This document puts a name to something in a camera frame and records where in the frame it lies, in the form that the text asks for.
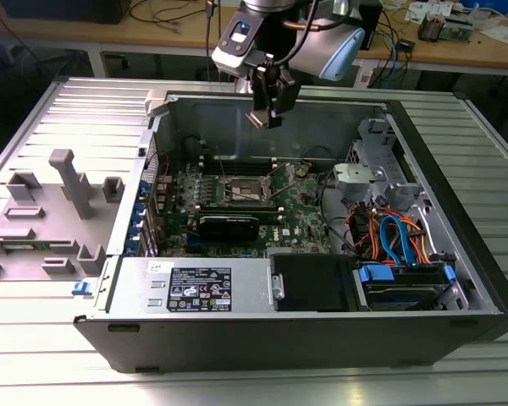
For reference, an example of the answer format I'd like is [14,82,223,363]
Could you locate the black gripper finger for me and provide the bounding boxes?
[253,64,270,113]
[268,66,301,130]

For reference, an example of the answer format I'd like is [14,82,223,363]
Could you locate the silver square CPU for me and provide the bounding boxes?
[244,109,276,128]

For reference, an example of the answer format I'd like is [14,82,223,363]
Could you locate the black RAM slot bank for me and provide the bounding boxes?
[198,153,280,175]

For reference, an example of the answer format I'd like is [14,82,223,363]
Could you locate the blue expansion slot latches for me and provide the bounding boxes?
[125,179,148,255]

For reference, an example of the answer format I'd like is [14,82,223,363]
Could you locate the white QR label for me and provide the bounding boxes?
[355,65,374,89]

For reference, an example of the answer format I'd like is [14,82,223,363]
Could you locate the black tower box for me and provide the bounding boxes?
[358,0,384,52]

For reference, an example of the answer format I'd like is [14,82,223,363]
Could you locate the green motherboard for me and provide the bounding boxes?
[152,159,345,259]

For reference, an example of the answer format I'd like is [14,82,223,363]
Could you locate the silver metal drive cage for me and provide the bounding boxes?
[332,117,427,212]

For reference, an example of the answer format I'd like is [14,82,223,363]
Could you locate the black graphics card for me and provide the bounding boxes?
[196,213,260,243]

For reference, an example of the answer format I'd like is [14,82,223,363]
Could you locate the white printed cards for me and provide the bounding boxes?
[405,1,455,23]

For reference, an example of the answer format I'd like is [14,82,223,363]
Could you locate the metal heat sink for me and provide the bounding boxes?
[418,11,446,42]

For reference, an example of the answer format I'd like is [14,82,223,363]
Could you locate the grey metal device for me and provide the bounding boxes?
[444,15,478,43]

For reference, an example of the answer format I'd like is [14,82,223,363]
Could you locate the blue disk carrier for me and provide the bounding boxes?
[355,261,457,312]

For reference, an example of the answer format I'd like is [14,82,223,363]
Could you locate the wooden desk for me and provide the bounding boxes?
[0,0,508,80]

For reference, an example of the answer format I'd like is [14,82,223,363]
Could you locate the large black flat box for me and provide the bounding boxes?
[2,0,131,25]

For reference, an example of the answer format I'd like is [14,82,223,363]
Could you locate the white paper sheet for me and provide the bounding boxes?
[478,23,508,47]

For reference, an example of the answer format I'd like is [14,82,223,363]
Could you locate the black hard disk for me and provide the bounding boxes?
[363,281,448,312]

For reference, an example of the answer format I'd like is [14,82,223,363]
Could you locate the grey power supply unit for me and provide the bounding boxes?
[104,255,277,315]

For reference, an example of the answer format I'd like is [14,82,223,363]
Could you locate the black open PC case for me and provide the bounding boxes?
[72,86,508,374]

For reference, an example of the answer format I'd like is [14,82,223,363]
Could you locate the grey plastic parts rack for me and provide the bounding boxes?
[0,148,126,283]

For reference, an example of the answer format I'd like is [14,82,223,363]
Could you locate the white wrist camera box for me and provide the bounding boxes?
[211,10,257,77]

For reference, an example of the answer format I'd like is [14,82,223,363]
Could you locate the blue cable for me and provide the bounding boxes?
[386,34,402,89]

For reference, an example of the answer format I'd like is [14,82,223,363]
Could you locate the thin red wire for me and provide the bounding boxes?
[146,151,171,181]

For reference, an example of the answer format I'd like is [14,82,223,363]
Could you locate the blue flat wire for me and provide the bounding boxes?
[378,214,417,268]

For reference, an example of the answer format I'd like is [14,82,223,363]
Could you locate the orange wire bundle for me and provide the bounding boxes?
[347,204,433,266]

